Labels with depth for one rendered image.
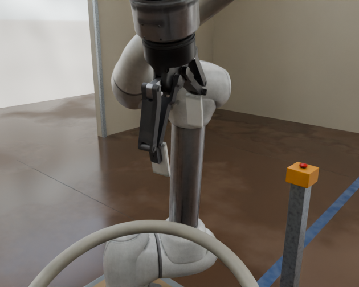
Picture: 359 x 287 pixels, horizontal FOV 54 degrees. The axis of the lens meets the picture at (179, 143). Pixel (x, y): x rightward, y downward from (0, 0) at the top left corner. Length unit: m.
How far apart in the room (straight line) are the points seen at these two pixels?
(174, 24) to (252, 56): 7.07
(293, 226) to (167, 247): 0.94
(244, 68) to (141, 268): 6.66
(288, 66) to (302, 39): 0.54
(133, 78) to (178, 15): 0.37
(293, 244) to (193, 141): 1.17
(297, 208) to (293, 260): 0.31
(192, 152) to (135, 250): 0.38
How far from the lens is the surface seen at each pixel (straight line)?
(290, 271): 2.14
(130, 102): 0.92
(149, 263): 1.23
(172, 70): 0.51
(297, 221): 1.97
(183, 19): 0.46
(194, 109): 0.64
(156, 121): 0.49
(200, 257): 1.25
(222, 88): 0.96
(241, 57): 7.65
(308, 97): 7.07
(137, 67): 0.76
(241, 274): 0.74
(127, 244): 1.19
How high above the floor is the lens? 1.75
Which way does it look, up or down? 18 degrees down
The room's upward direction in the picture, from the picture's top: straight up
